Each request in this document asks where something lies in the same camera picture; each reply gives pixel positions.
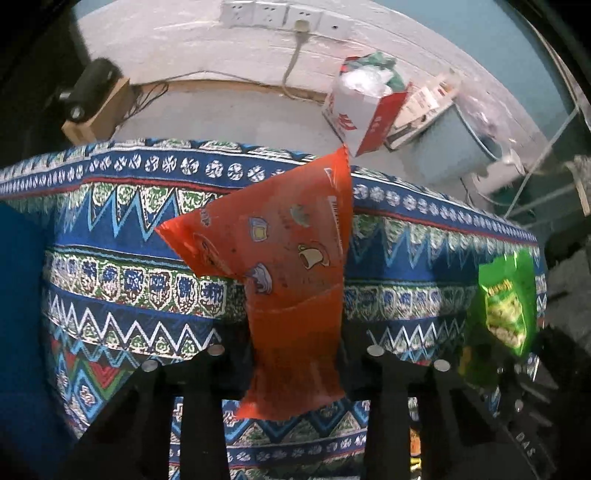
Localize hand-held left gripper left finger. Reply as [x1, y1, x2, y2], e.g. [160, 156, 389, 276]
[69, 331, 254, 480]

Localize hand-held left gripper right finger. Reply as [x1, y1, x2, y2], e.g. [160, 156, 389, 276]
[341, 331, 522, 480]

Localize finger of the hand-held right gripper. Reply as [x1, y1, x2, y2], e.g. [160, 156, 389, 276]
[526, 323, 583, 388]
[489, 364, 532, 416]

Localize green snack bag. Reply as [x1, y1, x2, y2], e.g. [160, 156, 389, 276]
[462, 249, 539, 388]

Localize red-orange snack bag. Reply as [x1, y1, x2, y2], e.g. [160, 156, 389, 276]
[154, 144, 355, 422]

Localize blue patterned tablecloth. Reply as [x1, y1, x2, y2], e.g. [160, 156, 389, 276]
[0, 137, 548, 480]

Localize grey-blue waste bin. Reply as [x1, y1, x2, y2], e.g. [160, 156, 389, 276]
[406, 99, 504, 185]

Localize red white paper bag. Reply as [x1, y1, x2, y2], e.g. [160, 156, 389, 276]
[322, 52, 411, 158]

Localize small brown cardboard box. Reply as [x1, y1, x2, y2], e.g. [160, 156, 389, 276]
[62, 76, 132, 145]

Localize flattened printed carton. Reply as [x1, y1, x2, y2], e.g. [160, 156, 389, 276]
[383, 69, 462, 151]

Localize black cylindrical speaker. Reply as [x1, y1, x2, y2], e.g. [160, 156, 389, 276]
[58, 58, 122, 121]

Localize thin white cable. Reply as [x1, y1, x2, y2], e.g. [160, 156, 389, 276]
[501, 85, 583, 217]

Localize black cables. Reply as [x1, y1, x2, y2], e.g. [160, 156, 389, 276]
[124, 80, 171, 116]

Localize plug with grey cable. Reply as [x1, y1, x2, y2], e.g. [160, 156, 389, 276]
[281, 19, 313, 100]

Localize white wall socket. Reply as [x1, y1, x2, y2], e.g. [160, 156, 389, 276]
[288, 4, 322, 34]
[221, 0, 255, 26]
[254, 0, 290, 28]
[321, 11, 352, 40]

